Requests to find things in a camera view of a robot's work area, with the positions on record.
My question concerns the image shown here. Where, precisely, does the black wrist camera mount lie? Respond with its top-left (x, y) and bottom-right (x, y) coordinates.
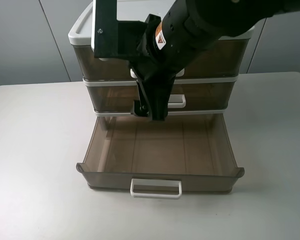
top-left (91, 0), bottom-right (148, 61)

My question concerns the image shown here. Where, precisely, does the white plastic drawer cabinet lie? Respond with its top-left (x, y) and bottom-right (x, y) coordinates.
top-left (68, 4), bottom-right (254, 117)

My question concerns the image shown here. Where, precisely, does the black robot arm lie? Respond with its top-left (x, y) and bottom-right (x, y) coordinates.
top-left (129, 0), bottom-right (300, 121)

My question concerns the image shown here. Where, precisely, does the smoky transparent drawer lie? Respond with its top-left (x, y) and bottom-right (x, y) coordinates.
top-left (84, 79), bottom-right (235, 113)
top-left (76, 114), bottom-right (245, 199)
top-left (73, 39), bottom-right (249, 81)

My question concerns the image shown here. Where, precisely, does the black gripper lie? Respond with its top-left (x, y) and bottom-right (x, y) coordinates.
top-left (129, 14), bottom-right (188, 121)

